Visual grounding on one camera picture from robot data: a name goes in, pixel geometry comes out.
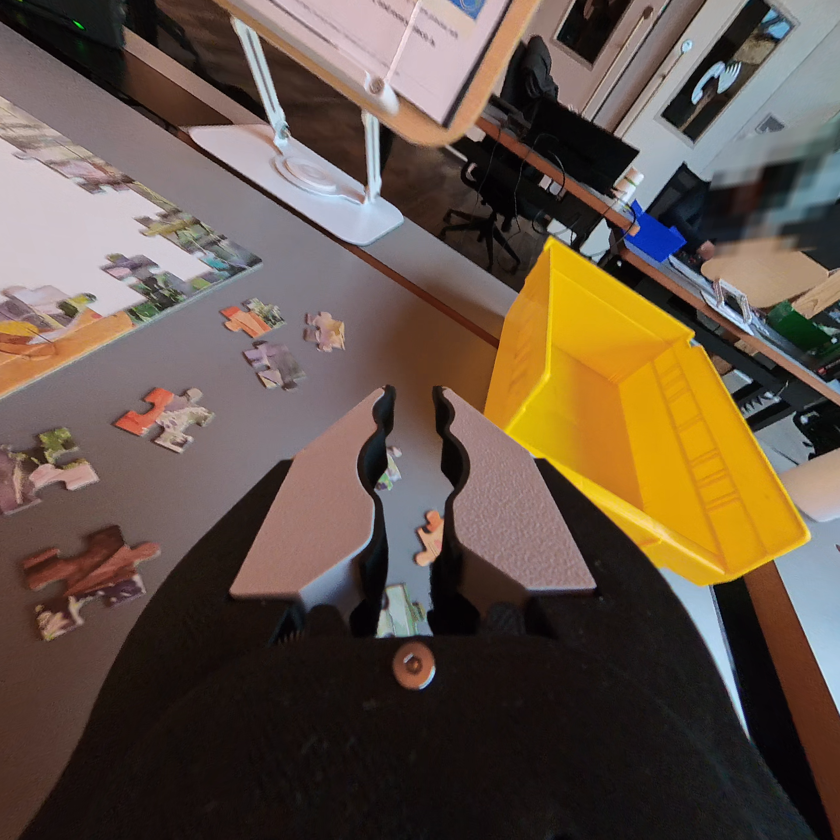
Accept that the long wood-topped office desk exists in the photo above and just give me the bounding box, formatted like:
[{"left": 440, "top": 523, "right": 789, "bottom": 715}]
[{"left": 472, "top": 115, "right": 840, "bottom": 408}]

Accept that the dark framed wall picture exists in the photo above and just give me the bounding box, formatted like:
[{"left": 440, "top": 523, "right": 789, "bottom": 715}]
[{"left": 554, "top": 0, "right": 634, "bottom": 67}]

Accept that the wall picture with white symbol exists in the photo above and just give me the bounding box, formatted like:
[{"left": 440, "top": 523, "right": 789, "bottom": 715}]
[{"left": 659, "top": 0, "right": 798, "bottom": 142}]

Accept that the yellow plastic bin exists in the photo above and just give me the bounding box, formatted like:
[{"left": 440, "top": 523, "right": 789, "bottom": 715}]
[{"left": 484, "top": 236, "right": 811, "bottom": 586}]

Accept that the blue plastic bin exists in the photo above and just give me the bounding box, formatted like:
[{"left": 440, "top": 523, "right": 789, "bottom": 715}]
[{"left": 623, "top": 200, "right": 686, "bottom": 263}]

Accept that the black device with green light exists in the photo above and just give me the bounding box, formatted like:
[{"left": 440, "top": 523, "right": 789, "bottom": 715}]
[{"left": 0, "top": 0, "right": 126, "bottom": 50}]

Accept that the partly assembled jigsaw puzzle board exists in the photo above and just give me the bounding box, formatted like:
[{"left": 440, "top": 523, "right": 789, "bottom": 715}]
[{"left": 0, "top": 95, "right": 263, "bottom": 400}]

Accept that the black office chair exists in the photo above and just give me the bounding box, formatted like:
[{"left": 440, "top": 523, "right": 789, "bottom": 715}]
[{"left": 438, "top": 138, "right": 526, "bottom": 270}]

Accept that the brown cardboard box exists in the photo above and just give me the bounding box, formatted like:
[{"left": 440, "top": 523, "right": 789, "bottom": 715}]
[{"left": 701, "top": 252, "right": 840, "bottom": 316}]

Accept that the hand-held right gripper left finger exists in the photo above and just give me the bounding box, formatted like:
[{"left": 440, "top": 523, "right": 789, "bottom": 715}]
[{"left": 230, "top": 386, "right": 398, "bottom": 621}]

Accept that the green box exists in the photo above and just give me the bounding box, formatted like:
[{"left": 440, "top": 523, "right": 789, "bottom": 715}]
[{"left": 768, "top": 298, "right": 840, "bottom": 349}]

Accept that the white stand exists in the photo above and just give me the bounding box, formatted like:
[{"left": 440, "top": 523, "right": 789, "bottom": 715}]
[{"left": 189, "top": 16, "right": 404, "bottom": 247}]

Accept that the black monitor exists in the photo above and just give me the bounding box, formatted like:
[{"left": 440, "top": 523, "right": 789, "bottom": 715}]
[{"left": 528, "top": 98, "right": 641, "bottom": 198}]

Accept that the black jacket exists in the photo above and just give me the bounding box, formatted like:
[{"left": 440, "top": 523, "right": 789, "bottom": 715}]
[{"left": 508, "top": 36, "right": 559, "bottom": 112}]

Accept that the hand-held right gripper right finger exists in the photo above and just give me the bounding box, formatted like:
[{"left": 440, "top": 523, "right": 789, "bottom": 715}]
[{"left": 432, "top": 386, "right": 598, "bottom": 621}]

